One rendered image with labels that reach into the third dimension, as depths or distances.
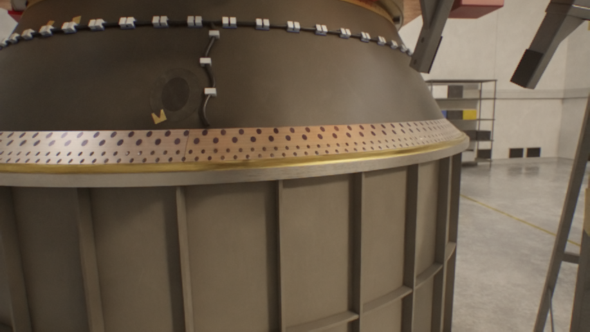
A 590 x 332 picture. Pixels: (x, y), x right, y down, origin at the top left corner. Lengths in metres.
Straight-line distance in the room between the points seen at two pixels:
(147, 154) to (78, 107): 0.22
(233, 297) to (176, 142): 0.35
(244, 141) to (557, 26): 0.50
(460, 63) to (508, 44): 1.24
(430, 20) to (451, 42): 7.38
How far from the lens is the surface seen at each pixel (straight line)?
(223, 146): 0.61
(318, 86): 0.74
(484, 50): 8.17
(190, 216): 0.64
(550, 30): 0.44
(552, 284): 1.47
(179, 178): 0.58
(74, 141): 0.74
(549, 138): 9.33
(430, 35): 0.35
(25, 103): 0.92
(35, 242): 0.85
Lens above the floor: 1.27
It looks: 7 degrees down
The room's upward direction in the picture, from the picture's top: 1 degrees counter-clockwise
